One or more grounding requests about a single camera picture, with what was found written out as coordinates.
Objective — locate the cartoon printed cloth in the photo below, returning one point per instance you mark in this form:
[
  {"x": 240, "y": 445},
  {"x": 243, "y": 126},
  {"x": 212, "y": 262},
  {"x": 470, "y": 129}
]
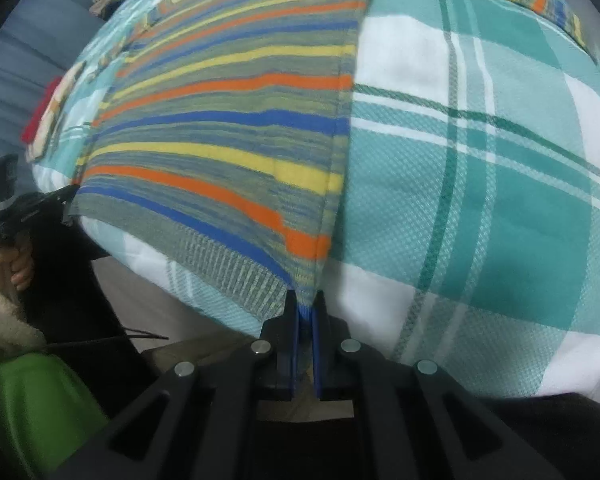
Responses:
[{"x": 55, "y": 110}]

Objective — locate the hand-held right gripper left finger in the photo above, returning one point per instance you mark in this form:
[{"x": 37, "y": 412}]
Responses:
[{"x": 294, "y": 350}]

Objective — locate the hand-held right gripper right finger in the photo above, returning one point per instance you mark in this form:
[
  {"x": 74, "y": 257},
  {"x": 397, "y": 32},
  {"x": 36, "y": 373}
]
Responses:
[{"x": 318, "y": 350}]

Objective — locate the blue curtain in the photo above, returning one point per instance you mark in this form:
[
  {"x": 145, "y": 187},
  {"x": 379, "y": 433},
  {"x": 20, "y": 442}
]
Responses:
[{"x": 20, "y": 85}]

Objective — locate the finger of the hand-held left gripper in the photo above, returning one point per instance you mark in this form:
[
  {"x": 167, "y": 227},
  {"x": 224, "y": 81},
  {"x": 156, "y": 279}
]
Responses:
[{"x": 62, "y": 197}]

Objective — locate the striped knit garment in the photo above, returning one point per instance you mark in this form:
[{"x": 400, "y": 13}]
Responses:
[{"x": 220, "y": 160}]

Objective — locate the person's left hand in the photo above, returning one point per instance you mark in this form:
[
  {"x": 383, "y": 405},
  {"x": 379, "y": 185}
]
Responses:
[{"x": 15, "y": 265}]

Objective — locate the teal plaid bed cover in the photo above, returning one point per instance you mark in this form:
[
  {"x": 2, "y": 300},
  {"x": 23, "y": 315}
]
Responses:
[{"x": 480, "y": 210}]

